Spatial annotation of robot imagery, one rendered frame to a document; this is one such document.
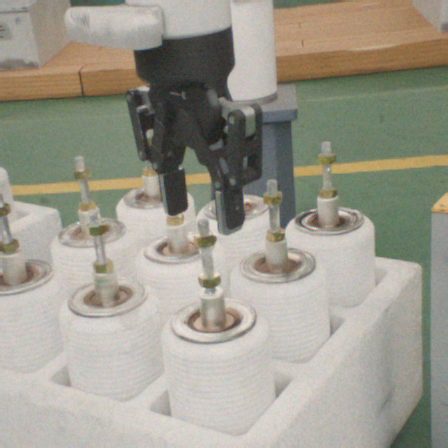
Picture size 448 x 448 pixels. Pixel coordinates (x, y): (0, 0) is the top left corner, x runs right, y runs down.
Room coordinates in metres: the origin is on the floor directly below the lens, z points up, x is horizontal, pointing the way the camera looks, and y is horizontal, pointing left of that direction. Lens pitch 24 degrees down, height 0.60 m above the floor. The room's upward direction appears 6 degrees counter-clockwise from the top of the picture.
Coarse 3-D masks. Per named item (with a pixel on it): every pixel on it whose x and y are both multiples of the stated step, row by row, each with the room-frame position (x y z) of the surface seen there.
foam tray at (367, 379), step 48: (384, 288) 0.79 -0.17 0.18; (336, 336) 0.70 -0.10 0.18; (384, 336) 0.75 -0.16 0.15; (0, 384) 0.68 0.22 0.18; (48, 384) 0.67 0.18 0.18; (288, 384) 0.65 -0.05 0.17; (336, 384) 0.65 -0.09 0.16; (384, 384) 0.74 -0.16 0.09; (0, 432) 0.68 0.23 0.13; (48, 432) 0.64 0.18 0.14; (96, 432) 0.61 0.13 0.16; (144, 432) 0.58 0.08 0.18; (192, 432) 0.57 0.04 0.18; (288, 432) 0.57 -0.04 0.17; (336, 432) 0.64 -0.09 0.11; (384, 432) 0.74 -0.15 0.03
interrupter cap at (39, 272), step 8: (0, 264) 0.79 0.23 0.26; (32, 264) 0.78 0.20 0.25; (40, 264) 0.78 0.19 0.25; (48, 264) 0.78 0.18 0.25; (0, 272) 0.77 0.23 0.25; (32, 272) 0.77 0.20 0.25; (40, 272) 0.76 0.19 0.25; (48, 272) 0.76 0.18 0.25; (0, 280) 0.76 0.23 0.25; (24, 280) 0.75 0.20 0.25; (32, 280) 0.74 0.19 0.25; (40, 280) 0.74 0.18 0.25; (48, 280) 0.74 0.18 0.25; (0, 288) 0.73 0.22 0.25; (8, 288) 0.73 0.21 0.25; (16, 288) 0.73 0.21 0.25; (24, 288) 0.73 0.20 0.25; (32, 288) 0.73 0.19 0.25; (0, 296) 0.72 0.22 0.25
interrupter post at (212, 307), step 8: (200, 296) 0.62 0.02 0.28; (208, 296) 0.62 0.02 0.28; (216, 296) 0.62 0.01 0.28; (200, 304) 0.62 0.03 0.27; (208, 304) 0.62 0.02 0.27; (216, 304) 0.62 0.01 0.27; (224, 304) 0.62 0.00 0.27; (200, 312) 0.63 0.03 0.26; (208, 312) 0.62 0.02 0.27; (216, 312) 0.62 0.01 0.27; (224, 312) 0.62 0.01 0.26; (208, 320) 0.62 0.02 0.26; (216, 320) 0.62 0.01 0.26; (224, 320) 0.62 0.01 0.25
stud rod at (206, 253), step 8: (200, 224) 0.62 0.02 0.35; (208, 224) 0.62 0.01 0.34; (200, 232) 0.62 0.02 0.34; (208, 232) 0.62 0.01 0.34; (200, 248) 0.63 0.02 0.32; (208, 248) 0.62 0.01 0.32; (208, 256) 0.62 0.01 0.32; (208, 264) 0.62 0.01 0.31; (208, 272) 0.62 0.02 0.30; (216, 288) 0.63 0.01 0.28
